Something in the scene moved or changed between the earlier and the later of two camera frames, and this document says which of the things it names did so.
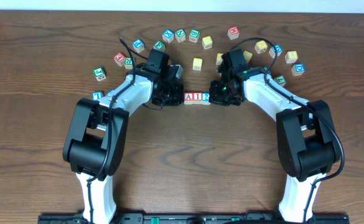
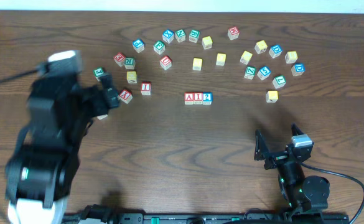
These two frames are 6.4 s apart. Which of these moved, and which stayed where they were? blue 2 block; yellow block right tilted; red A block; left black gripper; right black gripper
Moved: left black gripper; right black gripper
Stayed: blue 2 block; yellow block right tilted; red A block
